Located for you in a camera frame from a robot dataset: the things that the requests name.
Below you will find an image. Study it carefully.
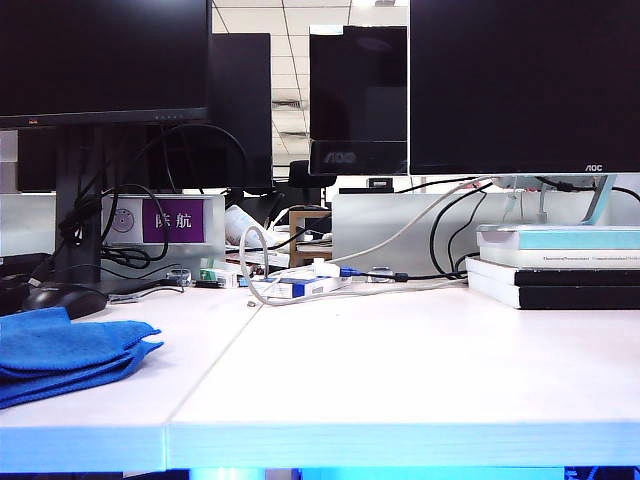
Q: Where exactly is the blue microfibre rag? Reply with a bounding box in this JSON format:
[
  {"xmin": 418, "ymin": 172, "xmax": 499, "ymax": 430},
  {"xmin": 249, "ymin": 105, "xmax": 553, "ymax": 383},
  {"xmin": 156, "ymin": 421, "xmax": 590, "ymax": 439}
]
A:
[{"xmin": 0, "ymin": 306, "xmax": 165, "ymax": 410}]

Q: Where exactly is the wooden shelf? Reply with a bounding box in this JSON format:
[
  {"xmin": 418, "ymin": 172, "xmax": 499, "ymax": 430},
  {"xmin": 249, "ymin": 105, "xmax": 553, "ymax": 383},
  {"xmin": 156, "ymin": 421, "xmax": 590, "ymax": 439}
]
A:
[{"xmin": 288, "ymin": 209, "xmax": 334, "ymax": 268}]

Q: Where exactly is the white plug adapter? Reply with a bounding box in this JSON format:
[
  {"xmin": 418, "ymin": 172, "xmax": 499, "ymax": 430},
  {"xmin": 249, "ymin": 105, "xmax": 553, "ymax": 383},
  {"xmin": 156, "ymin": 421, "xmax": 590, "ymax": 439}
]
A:
[{"xmin": 312, "ymin": 257, "xmax": 344, "ymax": 277}]

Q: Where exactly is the blue white box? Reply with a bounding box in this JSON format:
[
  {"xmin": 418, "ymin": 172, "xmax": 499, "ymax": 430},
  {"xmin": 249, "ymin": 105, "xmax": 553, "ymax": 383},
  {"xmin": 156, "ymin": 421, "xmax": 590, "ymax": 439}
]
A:
[{"xmin": 249, "ymin": 274, "xmax": 354, "ymax": 300}]

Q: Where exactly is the black office chair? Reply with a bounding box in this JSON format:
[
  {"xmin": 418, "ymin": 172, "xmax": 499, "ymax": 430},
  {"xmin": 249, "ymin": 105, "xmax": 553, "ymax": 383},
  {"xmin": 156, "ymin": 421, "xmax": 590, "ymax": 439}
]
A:
[{"xmin": 288, "ymin": 159, "xmax": 337, "ymax": 204}]

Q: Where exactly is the white plastic bag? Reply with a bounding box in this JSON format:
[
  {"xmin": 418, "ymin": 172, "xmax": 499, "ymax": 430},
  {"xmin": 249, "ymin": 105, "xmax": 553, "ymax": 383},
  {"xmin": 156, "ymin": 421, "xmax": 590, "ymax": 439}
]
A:
[{"xmin": 223, "ymin": 203, "xmax": 281, "ymax": 247}]

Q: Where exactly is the green white small box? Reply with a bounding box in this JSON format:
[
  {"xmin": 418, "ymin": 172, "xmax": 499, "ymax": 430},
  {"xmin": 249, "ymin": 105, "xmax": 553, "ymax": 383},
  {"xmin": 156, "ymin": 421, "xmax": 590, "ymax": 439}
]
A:
[{"xmin": 198, "ymin": 268, "xmax": 239, "ymax": 290}]

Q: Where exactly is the purple name sign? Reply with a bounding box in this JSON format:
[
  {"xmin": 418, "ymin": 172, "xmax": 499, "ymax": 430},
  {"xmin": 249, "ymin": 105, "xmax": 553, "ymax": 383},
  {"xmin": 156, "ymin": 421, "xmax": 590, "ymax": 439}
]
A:
[{"xmin": 141, "ymin": 198, "xmax": 205, "ymax": 244}]

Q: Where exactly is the small black AOC monitor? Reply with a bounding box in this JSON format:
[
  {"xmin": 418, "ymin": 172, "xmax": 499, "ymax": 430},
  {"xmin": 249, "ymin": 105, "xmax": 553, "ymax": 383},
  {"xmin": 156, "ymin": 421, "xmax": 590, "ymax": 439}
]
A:
[{"xmin": 308, "ymin": 24, "xmax": 409, "ymax": 176}]

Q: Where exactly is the plain black monitor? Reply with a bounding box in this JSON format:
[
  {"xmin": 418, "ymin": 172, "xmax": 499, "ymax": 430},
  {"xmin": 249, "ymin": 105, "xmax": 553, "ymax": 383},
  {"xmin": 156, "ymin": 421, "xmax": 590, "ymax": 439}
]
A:
[{"xmin": 15, "ymin": 32, "xmax": 274, "ymax": 194}]

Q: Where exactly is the white cover book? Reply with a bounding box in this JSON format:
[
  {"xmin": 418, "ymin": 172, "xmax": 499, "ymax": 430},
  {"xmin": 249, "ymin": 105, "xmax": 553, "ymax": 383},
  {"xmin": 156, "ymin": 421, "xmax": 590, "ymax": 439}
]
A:
[{"xmin": 478, "ymin": 245, "xmax": 640, "ymax": 270}]

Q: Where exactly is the teal cover book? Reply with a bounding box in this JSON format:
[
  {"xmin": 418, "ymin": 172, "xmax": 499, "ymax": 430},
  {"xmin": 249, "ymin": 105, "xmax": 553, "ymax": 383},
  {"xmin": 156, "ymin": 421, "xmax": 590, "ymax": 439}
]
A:
[{"xmin": 475, "ymin": 223, "xmax": 640, "ymax": 252}]

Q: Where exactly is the black monitor stand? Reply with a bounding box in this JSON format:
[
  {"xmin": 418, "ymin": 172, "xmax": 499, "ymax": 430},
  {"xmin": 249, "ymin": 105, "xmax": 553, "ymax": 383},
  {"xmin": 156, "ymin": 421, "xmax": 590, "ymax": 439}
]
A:
[{"xmin": 53, "ymin": 124, "xmax": 169, "ymax": 296}]

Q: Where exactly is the large black AOC monitor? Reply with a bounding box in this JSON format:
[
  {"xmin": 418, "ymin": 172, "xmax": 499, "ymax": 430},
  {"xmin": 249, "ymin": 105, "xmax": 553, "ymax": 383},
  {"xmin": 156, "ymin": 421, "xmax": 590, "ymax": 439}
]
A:
[{"xmin": 408, "ymin": 0, "xmax": 640, "ymax": 176}]

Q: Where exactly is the black computer mouse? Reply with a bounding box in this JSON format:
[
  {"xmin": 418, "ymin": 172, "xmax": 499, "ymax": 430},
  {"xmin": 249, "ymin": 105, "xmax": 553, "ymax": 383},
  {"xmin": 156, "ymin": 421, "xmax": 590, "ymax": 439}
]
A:
[{"xmin": 22, "ymin": 282, "xmax": 110, "ymax": 321}]

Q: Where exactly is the silver teal monitor stand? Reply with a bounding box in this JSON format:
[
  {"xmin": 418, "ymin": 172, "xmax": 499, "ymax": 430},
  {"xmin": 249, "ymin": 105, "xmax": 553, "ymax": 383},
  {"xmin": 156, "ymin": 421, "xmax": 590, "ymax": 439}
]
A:
[{"xmin": 492, "ymin": 173, "xmax": 621, "ymax": 226}]

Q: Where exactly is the black monitor with button row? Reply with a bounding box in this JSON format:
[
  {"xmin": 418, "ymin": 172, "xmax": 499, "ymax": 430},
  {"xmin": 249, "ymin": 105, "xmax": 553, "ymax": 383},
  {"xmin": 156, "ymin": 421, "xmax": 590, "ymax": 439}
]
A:
[{"xmin": 0, "ymin": 0, "xmax": 211, "ymax": 129}]

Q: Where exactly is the black keyboard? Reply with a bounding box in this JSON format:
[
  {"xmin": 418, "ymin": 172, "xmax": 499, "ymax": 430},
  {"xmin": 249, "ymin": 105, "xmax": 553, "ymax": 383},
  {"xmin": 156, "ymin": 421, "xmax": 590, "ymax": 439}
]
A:
[{"xmin": 0, "ymin": 272, "xmax": 32, "ymax": 316}]

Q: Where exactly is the grey looped cable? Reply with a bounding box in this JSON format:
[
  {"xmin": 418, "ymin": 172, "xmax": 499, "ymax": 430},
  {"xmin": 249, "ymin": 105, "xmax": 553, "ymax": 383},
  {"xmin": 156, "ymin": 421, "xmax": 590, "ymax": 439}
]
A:
[{"xmin": 237, "ymin": 224, "xmax": 470, "ymax": 307}]

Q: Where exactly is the black cable with ferrite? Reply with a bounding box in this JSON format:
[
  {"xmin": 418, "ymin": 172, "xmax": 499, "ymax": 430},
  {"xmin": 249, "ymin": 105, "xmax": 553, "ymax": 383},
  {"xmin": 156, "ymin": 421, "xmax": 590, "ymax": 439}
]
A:
[{"xmin": 359, "ymin": 269, "xmax": 469, "ymax": 281}]

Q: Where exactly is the white monitor cable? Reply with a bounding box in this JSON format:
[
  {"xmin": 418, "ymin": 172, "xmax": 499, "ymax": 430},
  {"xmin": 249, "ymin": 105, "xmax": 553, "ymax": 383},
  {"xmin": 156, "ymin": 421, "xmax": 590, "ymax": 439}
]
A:
[{"xmin": 327, "ymin": 174, "xmax": 496, "ymax": 265}]

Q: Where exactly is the black monitor cable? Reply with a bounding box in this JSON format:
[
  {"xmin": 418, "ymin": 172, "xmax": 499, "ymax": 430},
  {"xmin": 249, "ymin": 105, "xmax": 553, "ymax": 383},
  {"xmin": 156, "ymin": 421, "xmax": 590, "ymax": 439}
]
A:
[
  {"xmin": 446, "ymin": 189, "xmax": 489, "ymax": 276},
  {"xmin": 429, "ymin": 182, "xmax": 495, "ymax": 279}
]

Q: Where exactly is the black cable bundle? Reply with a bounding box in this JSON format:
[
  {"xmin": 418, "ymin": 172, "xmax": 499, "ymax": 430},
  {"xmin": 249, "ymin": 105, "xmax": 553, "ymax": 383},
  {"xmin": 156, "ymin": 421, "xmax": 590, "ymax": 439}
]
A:
[{"xmin": 57, "ymin": 184, "xmax": 171, "ymax": 271}]

